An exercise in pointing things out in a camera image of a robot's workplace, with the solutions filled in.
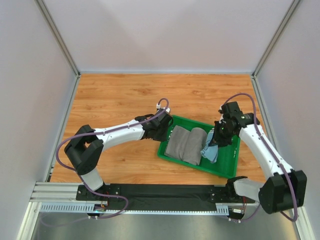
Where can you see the green plastic tray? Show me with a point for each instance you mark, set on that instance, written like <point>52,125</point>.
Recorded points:
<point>227,157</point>

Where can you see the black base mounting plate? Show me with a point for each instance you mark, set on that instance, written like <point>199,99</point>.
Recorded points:
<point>163,197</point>

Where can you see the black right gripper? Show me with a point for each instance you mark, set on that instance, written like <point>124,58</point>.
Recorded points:
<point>220,136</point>

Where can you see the blue patterned towel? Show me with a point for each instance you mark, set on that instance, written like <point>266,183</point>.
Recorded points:
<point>210,152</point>

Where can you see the aluminium frame post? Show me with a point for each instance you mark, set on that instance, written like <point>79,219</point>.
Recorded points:
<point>276,36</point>
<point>57,35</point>

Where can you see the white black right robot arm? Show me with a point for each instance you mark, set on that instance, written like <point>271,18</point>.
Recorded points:
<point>284,187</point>

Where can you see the aluminium frame post right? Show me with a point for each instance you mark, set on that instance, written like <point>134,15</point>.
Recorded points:
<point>276,36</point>

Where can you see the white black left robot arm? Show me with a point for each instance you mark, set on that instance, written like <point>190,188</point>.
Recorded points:
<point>85,148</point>

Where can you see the grey terry towel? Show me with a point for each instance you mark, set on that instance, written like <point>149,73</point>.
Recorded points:
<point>186,145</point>

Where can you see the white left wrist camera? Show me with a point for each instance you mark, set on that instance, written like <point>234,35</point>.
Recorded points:
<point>162,107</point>

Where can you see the aluminium front rail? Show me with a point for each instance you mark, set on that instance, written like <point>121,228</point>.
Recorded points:
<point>61,198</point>

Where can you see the aluminium frame post left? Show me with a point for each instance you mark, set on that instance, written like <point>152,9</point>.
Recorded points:
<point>57,35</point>

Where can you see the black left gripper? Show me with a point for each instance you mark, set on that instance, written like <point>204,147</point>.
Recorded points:
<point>164,126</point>

